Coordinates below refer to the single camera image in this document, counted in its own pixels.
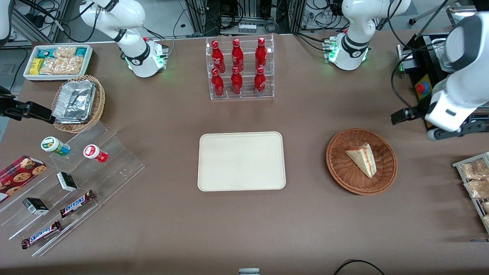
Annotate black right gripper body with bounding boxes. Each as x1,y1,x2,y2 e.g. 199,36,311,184
0,86,19,120

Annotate triangle sandwich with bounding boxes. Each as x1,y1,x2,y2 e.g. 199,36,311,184
345,143,377,179

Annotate light wicker basket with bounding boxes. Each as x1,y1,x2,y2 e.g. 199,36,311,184
51,75,106,134

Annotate brown wicker basket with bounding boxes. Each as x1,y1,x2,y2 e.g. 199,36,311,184
325,128,398,196

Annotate snack packet tray right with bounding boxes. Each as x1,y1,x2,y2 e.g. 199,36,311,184
452,152,489,234

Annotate beige plastic tray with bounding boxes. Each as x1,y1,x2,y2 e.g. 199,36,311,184
197,131,287,192

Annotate green lidded cup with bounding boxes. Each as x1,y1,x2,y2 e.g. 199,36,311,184
41,136,71,157

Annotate stacked aluminium foil trays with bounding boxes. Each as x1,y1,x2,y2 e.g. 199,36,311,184
52,80,96,124

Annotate white rectangular snack bin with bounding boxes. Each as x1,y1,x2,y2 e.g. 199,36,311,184
23,44,94,82

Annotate clear rice cracker bag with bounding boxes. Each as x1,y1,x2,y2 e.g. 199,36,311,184
53,46,78,58
39,57,84,76

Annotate red lidded cup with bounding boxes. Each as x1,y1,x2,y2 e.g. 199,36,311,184
83,144,109,163

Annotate black food warmer cabinet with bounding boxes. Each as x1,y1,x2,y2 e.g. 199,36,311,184
397,6,489,133

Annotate red plaid cookie box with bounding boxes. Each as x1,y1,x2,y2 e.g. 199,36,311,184
0,155,47,203

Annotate small black carton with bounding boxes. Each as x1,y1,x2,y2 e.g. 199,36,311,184
56,171,78,192
22,197,50,215

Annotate clear acrylic stepped stand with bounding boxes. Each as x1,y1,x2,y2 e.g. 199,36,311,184
0,121,146,257

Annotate Snickers chocolate bar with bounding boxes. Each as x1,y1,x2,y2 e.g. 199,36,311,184
60,189,96,218
21,220,63,250

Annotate black slanted pole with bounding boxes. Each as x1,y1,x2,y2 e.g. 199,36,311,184
408,0,450,26

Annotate red soda bottle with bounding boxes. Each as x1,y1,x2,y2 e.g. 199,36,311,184
211,68,225,97
230,66,244,95
211,40,226,73
231,38,245,71
255,37,268,70
254,66,267,95

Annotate clear acrylic bottle rack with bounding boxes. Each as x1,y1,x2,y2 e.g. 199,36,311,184
205,34,275,101

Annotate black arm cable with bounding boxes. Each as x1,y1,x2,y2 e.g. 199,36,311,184
390,57,421,110

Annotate aluminium frame shelf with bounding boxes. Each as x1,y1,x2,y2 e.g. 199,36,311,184
11,0,70,43

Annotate black floor cable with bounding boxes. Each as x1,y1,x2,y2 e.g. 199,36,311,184
333,259,387,275

